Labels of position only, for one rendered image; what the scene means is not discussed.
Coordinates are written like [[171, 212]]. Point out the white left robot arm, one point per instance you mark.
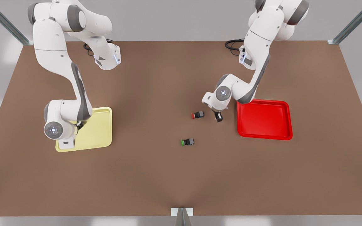
[[258, 40]]

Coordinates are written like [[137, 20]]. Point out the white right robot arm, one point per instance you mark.
[[55, 56]]

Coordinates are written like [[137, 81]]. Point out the yellow tray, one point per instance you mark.
[[97, 131]]

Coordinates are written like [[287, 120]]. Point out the red tray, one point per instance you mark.
[[264, 119]]

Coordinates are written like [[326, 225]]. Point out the red push-button switch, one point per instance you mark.
[[198, 115]]

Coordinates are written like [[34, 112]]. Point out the green push-button switch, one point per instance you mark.
[[187, 142]]

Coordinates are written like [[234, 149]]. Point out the silver frame post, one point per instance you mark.
[[3, 20], [353, 22], [182, 216]]

